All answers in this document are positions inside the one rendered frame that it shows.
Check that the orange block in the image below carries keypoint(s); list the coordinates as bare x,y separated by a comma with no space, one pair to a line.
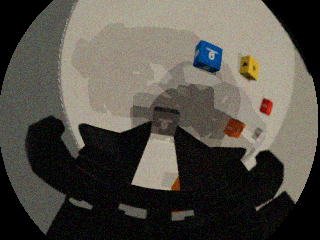
234,128

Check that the yellow block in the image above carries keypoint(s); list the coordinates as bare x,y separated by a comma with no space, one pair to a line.
249,68

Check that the red block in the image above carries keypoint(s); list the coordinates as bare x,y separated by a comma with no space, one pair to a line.
266,106

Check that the blue block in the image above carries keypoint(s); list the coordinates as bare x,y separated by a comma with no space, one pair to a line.
207,56

